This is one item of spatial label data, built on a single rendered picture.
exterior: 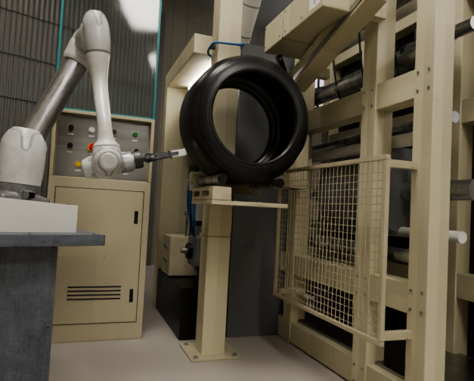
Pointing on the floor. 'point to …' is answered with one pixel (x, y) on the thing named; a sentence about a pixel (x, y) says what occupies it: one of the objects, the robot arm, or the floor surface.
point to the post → (213, 245)
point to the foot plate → (209, 354)
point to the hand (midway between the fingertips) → (178, 153)
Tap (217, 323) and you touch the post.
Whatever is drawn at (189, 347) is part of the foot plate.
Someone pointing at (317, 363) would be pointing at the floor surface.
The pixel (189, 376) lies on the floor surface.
